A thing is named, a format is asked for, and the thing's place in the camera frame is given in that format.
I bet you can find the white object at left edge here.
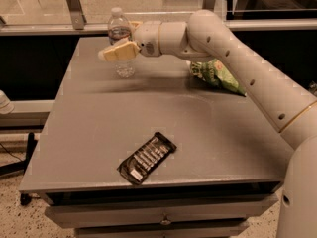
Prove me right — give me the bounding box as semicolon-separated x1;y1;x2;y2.
0;90;14;114

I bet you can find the black stand base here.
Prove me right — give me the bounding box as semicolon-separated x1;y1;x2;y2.
0;132;39;207

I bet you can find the grey table drawer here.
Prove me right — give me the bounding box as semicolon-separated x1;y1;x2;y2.
45;193;277;228

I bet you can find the black snack bar wrapper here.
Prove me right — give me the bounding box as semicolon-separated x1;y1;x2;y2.
117;132;177;185

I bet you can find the green chip bag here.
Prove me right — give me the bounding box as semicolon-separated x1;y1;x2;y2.
189;59;247;96

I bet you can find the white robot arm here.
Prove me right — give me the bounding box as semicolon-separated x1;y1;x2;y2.
98;10;317;238

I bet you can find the grey lower drawer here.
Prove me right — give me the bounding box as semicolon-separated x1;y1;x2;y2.
75;219;249;238

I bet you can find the left metal window post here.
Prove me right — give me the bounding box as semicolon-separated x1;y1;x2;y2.
66;0;86;30

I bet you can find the clear plastic water bottle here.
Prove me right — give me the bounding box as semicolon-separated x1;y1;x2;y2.
108;7;135;78

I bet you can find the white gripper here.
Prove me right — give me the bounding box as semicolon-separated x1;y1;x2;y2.
98;21;161;61

